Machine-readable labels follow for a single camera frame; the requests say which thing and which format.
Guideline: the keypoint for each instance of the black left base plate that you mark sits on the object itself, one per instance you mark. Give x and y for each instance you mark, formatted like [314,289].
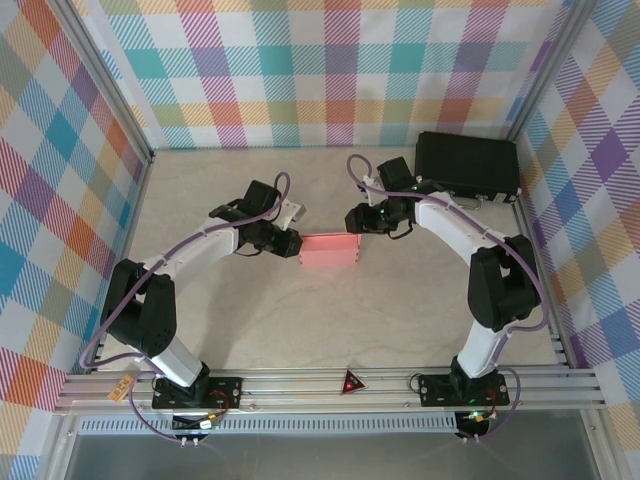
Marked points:
[225,392]

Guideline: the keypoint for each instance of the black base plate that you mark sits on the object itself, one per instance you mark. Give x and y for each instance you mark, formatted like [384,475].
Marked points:
[435,390]
[225,392]

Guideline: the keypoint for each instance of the aluminium left side rail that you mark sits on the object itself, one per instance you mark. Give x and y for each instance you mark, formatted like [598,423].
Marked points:
[135,210]

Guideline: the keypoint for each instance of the black briefcase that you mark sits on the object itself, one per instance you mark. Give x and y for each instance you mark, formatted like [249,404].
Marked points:
[470,160]

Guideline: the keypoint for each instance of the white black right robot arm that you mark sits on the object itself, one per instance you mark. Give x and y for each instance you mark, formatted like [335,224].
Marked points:
[500,290]

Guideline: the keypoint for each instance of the orange tag label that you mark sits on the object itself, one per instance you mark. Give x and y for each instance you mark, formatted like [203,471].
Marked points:
[120,389]

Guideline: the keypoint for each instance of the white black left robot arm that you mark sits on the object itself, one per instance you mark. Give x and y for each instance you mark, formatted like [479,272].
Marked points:
[145,310]

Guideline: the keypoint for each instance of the red triangle emblem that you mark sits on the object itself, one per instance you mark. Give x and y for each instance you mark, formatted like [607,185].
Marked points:
[352,384]

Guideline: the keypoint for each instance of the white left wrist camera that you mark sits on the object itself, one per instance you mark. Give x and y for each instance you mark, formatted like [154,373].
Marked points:
[294,211]

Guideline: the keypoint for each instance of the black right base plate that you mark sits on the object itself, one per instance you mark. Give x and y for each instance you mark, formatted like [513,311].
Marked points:
[435,390]

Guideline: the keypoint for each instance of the aluminium right frame post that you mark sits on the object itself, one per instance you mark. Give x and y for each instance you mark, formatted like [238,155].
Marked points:
[545,70]

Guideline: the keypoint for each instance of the aluminium frame post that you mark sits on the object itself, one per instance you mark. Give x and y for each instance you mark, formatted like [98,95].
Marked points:
[545,70]
[110,85]

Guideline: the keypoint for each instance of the right controller board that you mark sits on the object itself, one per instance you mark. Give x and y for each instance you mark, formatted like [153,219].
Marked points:
[475,422]

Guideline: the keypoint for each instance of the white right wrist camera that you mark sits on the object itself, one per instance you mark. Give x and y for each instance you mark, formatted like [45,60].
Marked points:
[369,187]

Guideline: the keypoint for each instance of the controller board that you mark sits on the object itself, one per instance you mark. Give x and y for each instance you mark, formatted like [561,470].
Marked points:
[475,422]
[200,424]

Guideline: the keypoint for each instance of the grey metal sheet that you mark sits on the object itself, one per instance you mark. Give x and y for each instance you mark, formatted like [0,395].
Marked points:
[320,460]

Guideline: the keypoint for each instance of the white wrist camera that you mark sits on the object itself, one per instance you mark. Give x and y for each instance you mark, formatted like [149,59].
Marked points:
[369,187]
[294,211]

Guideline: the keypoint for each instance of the pink paper box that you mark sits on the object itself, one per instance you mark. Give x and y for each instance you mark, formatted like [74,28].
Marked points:
[330,250]

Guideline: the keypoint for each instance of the aluminium right side rail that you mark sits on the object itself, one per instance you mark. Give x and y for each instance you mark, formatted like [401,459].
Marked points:
[531,230]

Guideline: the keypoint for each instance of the aluminium left frame post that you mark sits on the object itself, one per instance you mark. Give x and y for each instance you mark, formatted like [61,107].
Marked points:
[110,85]

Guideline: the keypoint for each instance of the aluminium frame rail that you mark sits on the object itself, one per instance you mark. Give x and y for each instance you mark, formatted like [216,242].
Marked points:
[310,395]

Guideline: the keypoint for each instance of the left controller board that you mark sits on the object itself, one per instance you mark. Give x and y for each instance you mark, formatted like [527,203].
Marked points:
[200,424]

